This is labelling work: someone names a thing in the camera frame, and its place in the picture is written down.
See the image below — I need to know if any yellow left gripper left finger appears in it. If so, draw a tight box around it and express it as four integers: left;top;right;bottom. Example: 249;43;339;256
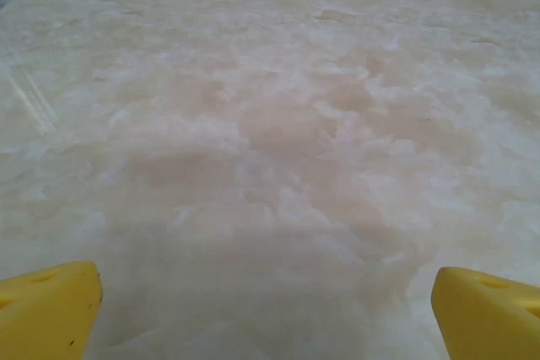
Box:
0;261;105;360

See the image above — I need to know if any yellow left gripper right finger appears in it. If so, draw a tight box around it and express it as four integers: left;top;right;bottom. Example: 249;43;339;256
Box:
430;266;540;360

